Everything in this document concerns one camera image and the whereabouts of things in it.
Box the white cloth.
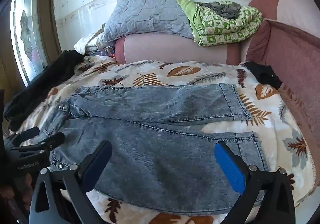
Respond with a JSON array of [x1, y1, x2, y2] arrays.
[[74, 31, 106, 55]]

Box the patterned glass window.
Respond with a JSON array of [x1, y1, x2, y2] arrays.
[[11, 0, 49, 88]]

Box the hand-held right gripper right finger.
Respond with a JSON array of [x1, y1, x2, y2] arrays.
[[214, 141, 296, 224]]

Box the green patterned quilt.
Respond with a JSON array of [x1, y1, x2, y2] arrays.
[[176, 0, 264, 47]]

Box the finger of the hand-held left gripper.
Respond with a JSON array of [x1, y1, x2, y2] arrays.
[[10, 126, 41, 145], [14, 132, 66, 155]]

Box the small black cloth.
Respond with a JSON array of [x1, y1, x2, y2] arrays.
[[244, 61, 283, 90]]

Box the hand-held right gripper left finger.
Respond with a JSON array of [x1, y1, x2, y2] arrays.
[[29, 140, 113, 224]]

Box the dark grey crumpled cloth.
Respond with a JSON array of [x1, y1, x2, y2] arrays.
[[197, 1, 242, 20]]

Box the grey denim pants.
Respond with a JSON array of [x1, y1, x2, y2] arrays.
[[37, 83, 270, 216]]

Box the grey quilted blanket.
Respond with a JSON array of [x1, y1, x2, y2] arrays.
[[101, 0, 198, 43]]

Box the pink bolster cushion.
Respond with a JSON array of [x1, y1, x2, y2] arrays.
[[113, 32, 242, 65]]

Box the leaf print blanket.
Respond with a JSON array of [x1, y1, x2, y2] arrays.
[[15, 55, 315, 224]]

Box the black jacket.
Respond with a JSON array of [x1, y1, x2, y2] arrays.
[[4, 50, 85, 131]]

